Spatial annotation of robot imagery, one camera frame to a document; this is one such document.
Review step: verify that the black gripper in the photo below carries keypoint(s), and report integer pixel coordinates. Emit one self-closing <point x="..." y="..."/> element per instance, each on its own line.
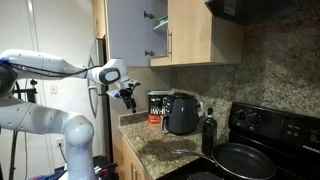
<point x="128" y="87"/>

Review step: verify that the wooden cabinet door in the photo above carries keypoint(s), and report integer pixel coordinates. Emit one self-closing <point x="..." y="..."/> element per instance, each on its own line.
<point x="190" y="31"/>
<point x="126" y="31"/>

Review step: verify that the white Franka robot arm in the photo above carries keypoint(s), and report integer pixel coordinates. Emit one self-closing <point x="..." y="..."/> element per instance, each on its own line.
<point x="36" y="116"/>

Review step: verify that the metal cabinet door hinge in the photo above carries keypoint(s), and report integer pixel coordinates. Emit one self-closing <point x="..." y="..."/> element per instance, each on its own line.
<point x="148" y="15"/>
<point x="149" y="53"/>

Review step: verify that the wooden base cabinet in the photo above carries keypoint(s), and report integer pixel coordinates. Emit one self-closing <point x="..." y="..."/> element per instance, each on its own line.
<point x="128" y="163"/>

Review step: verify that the cabinet shelf board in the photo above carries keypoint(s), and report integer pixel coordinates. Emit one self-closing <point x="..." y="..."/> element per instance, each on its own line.
<point x="160" y="26"/>

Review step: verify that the wooden cabinet door, shut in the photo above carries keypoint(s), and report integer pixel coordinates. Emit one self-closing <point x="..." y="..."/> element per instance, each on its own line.
<point x="190" y="31"/>

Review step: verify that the stainless steel refrigerator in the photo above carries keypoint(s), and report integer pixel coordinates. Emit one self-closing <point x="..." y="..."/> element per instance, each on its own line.
<point x="101" y="126"/>

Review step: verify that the dark grey air fryer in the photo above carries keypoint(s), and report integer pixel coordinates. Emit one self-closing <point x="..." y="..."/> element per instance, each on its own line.
<point x="181" y="115"/>

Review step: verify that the white backsplash outlet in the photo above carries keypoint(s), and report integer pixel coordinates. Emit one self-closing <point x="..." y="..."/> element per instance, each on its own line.
<point x="201" y="109"/>

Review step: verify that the dark glass bottle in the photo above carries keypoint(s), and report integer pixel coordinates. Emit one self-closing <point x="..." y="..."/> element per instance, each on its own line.
<point x="209" y="133"/>

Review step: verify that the green box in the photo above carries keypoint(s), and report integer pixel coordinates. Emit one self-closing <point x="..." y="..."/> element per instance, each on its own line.
<point x="162" y="20"/>

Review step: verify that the stove coil burner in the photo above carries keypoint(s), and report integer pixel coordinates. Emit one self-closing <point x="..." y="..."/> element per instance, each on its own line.
<point x="204" y="176"/>

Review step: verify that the black stove knob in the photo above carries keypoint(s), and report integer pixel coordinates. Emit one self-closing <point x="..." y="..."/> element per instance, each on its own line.
<point x="240" y="115"/>
<point x="255" y="119"/>

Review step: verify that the black frying pan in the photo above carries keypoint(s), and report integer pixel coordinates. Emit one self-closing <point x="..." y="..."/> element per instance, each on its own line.
<point x="243" y="161"/>

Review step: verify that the black range hood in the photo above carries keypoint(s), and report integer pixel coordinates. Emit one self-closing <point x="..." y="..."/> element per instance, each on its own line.
<point x="256" y="11"/>

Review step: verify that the black electric stove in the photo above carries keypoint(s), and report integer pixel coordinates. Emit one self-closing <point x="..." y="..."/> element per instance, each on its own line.
<point x="286" y="133"/>

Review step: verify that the white light switch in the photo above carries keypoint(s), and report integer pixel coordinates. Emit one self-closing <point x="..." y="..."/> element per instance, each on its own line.
<point x="53" y="89"/>

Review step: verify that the white wall outlet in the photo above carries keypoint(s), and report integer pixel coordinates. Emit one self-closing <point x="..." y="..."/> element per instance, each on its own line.
<point x="60" y="142"/>

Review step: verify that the wooden wall cabinet body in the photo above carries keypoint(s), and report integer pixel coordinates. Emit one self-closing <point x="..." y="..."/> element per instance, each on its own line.
<point x="226" y="43"/>

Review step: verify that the black camera tripod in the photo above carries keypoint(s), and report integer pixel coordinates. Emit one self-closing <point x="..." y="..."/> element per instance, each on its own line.
<point x="14" y="150"/>

